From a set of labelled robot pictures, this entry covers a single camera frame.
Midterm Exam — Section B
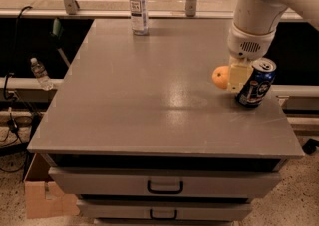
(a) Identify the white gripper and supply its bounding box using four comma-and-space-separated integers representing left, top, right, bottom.
227, 23, 275, 93

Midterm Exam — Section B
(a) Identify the orange fruit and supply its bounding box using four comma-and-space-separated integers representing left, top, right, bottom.
211, 66, 229, 89

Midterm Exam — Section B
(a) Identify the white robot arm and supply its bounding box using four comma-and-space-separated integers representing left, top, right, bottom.
227, 0, 319, 92

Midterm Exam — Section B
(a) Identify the blue pepsi can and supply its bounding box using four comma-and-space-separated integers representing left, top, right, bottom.
235, 58, 277, 108

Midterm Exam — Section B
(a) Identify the grey drawer cabinet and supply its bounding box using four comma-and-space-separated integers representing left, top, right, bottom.
29, 19, 303, 226

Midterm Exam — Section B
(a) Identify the clear water bottle on table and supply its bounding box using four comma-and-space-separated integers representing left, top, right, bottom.
129, 0, 149, 36

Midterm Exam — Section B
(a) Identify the upper grey drawer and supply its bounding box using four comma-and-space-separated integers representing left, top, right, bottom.
49, 167, 281, 198

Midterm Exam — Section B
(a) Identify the grey drawer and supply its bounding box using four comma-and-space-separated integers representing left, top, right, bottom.
77, 200, 251, 221
49, 167, 281, 198

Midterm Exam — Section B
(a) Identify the small water bottle on ledge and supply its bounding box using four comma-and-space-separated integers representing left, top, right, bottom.
30, 58, 54, 91

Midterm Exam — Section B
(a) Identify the lower grey drawer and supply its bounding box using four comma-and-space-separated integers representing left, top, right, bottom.
77, 200, 251, 221

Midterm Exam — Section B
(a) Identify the cardboard box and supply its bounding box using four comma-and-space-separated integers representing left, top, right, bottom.
24, 154, 80, 219

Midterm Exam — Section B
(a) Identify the green handled tool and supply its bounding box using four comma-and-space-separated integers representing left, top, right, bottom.
50, 18, 70, 67

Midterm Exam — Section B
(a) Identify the black cable left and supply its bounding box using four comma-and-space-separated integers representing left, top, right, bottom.
2, 5, 34, 102

